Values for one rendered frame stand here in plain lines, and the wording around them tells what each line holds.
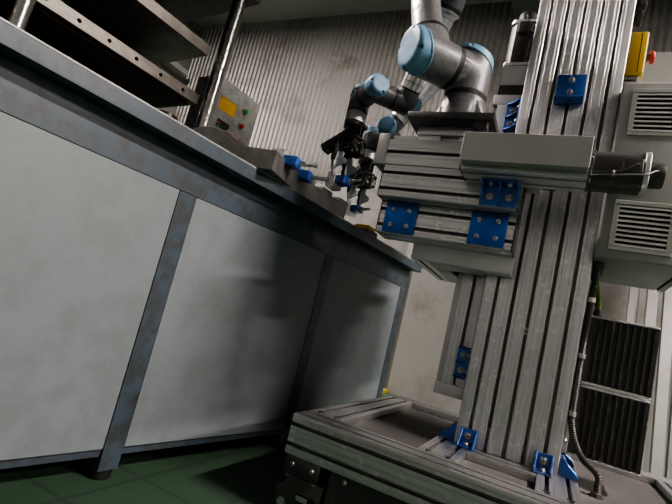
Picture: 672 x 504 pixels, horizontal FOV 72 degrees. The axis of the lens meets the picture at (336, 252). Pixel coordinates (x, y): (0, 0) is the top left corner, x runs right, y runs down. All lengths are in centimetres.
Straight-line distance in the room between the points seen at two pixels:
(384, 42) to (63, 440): 419
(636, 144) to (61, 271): 134
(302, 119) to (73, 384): 385
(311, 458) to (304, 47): 442
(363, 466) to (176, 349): 53
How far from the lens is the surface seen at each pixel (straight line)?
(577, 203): 138
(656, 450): 291
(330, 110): 455
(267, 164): 124
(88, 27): 205
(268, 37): 544
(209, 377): 133
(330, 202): 163
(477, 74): 137
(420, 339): 363
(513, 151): 109
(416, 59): 130
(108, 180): 107
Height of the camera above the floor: 47
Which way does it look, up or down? 8 degrees up
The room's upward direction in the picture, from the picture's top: 14 degrees clockwise
